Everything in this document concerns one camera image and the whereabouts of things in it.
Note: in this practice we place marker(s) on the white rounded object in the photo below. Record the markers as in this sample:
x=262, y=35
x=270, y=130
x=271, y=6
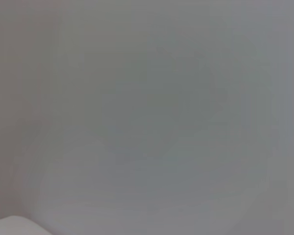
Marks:
x=12, y=226

